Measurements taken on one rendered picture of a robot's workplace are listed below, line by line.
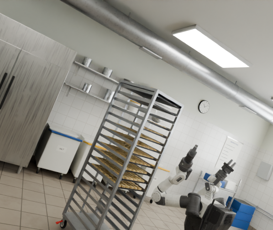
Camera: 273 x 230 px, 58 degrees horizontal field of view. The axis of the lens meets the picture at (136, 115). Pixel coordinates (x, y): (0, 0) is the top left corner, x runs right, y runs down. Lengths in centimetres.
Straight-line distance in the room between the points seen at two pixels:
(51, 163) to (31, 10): 261
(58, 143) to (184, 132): 302
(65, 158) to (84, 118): 97
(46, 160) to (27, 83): 130
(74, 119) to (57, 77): 128
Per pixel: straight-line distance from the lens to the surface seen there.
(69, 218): 308
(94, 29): 496
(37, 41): 391
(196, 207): 191
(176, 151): 595
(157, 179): 510
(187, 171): 193
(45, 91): 385
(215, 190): 214
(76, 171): 448
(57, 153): 431
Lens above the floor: 147
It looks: 1 degrees up
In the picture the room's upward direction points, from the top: 23 degrees clockwise
